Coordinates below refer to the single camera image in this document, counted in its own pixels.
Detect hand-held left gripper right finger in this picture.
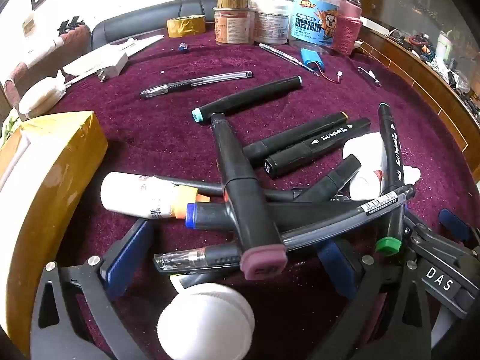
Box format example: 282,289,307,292
317,238,443,360

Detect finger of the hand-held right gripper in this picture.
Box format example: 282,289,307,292
438,207,471,242
402,210,437,252

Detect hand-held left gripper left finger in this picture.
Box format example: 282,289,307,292
28,217,158,360

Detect gel pen with barcode label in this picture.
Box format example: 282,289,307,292
153,185,417,273

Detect white glue bottle orange cap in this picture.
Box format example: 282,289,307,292
100,172,200,220

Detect black marker green cap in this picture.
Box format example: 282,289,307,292
375,103,405,265

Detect white bottle red print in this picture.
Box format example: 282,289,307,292
342,132,422,202

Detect short black marker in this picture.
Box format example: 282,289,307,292
292,154,363,204

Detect black marker blue cap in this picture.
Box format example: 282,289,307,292
184,200,379,232

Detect yellow taped foam box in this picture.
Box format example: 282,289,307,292
0,110,109,353

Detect thin black pen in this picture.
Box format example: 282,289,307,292
154,175,302,201

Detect black marker white print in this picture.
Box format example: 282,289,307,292
263,118,372,179

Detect black marker mauve cap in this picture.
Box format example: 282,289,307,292
210,112,289,280

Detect clear black gel pen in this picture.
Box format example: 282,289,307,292
140,71,254,100

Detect black marker teal cap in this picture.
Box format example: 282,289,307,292
191,76,303,124

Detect metal safety pin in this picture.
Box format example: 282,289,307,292
357,66,383,88

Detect pile of small clutter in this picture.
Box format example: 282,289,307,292
388,28,480,119

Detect round plastic wrapped bundle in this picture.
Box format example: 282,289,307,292
18,69,69,119

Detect white power adapter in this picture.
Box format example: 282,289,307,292
62,52,129,83

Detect glass bottle pink knit sleeve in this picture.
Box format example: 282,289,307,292
331,0,364,57

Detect white paper sheet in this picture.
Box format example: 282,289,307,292
91,35,165,59

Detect silver metal pen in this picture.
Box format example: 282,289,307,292
259,43,320,77

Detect brown armchair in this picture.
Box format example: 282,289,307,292
0,25,93,110

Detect large clear jar blue label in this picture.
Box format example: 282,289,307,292
288,0,342,48

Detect black leather sofa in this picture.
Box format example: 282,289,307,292
91,0,219,46

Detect yellow tape roll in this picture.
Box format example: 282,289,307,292
166,14,206,38

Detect small black object on armchair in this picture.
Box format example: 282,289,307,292
57,15,86,33

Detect white plastic jar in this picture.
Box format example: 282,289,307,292
254,1,292,45

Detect clear jar orange label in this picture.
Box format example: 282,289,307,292
213,6,253,46

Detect blue battery pack with wire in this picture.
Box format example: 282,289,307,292
300,47,344,83

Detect beige wall switch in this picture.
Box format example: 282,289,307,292
22,11,37,38

